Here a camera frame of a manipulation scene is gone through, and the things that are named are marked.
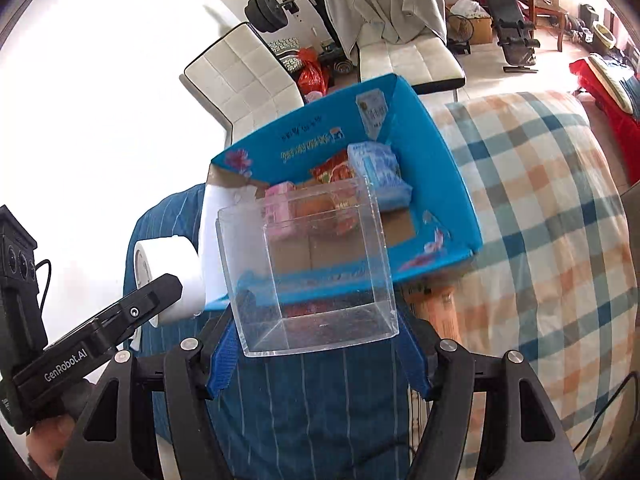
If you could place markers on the person's left hand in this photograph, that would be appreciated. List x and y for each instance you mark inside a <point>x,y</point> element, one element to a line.
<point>47,437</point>

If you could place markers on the black weight bench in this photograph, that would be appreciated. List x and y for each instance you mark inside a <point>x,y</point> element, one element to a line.
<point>510,20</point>

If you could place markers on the brown cardboard box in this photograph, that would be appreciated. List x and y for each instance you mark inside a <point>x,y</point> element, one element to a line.
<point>475,25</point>

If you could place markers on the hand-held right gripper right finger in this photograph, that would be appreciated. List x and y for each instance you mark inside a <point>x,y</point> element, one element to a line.
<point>416,360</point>

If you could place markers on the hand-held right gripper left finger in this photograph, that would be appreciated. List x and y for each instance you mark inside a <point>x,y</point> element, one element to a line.
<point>223,360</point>

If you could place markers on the white tape roll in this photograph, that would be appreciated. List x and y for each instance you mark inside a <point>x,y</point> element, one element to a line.
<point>167,280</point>

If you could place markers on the light blue tissue packet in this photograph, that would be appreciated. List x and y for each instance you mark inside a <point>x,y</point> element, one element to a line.
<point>377,170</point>

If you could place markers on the black barbell weight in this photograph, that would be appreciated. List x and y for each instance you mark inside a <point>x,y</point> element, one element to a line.
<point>280,5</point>

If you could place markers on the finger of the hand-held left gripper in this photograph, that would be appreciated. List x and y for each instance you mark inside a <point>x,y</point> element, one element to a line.
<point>140,310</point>

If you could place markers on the blue cardboard box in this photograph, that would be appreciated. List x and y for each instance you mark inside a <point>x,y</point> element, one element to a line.
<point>345,160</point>

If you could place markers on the grey cloth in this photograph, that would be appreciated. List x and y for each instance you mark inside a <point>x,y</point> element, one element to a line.
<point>385,0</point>

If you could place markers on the white quilted chair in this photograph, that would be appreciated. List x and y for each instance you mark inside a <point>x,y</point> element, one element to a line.
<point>240,80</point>

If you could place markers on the wooden chair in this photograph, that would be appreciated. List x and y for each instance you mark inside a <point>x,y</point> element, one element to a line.
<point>540,0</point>

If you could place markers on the plaid checked blanket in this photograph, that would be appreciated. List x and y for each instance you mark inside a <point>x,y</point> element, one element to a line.
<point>530,240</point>

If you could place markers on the clear plastic box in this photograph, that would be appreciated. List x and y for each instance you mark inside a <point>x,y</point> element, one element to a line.
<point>310,270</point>

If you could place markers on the red cloth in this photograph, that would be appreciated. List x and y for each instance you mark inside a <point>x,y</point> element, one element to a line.
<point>605,95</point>

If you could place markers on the white chair with grey cloth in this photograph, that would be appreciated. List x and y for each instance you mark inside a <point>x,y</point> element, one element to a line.
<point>410,55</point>

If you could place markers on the red snack packet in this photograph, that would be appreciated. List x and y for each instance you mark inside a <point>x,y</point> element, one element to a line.
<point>334,180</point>

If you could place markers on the red plastic bag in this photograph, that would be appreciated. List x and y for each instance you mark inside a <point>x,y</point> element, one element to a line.
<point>312,77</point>

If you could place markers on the pink snack packet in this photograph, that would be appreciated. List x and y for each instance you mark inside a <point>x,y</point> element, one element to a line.
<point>279,210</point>

